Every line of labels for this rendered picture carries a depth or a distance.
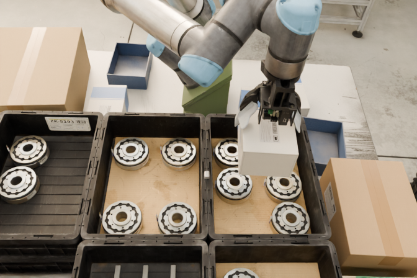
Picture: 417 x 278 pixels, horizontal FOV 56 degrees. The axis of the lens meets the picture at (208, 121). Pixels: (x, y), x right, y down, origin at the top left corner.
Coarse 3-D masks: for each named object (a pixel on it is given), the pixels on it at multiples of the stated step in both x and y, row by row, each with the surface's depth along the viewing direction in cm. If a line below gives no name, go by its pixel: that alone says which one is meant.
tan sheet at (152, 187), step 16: (160, 144) 123; (112, 160) 118; (160, 160) 119; (112, 176) 114; (128, 176) 115; (144, 176) 115; (160, 176) 115; (176, 176) 116; (192, 176) 116; (112, 192) 111; (128, 192) 111; (144, 192) 111; (160, 192) 112; (176, 192) 112; (192, 192) 112; (144, 208) 108; (160, 208) 108; (144, 224) 105
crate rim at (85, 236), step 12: (108, 120) 116; (204, 120) 117; (204, 132) 114; (204, 144) 111; (96, 156) 107; (204, 156) 108; (96, 168) 106; (204, 168) 106; (96, 180) 102; (204, 180) 103; (204, 192) 101; (204, 204) 99; (84, 216) 95; (204, 216) 97; (84, 228) 93; (204, 228) 95; (84, 240) 92; (204, 240) 94
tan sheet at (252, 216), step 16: (256, 176) 117; (256, 192) 113; (224, 208) 109; (240, 208) 110; (256, 208) 110; (272, 208) 110; (304, 208) 111; (224, 224) 106; (240, 224) 107; (256, 224) 107
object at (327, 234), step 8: (208, 120) 117; (304, 120) 119; (208, 128) 115; (304, 128) 117; (208, 136) 115; (304, 136) 115; (208, 144) 111; (208, 152) 109; (208, 160) 108; (312, 160) 109; (208, 168) 106; (312, 168) 109; (312, 176) 106; (208, 184) 103; (208, 192) 101; (320, 192) 103; (208, 200) 100; (320, 200) 103; (208, 208) 98; (320, 208) 100; (208, 216) 97; (208, 224) 95; (328, 224) 97; (208, 232) 94; (328, 232) 96
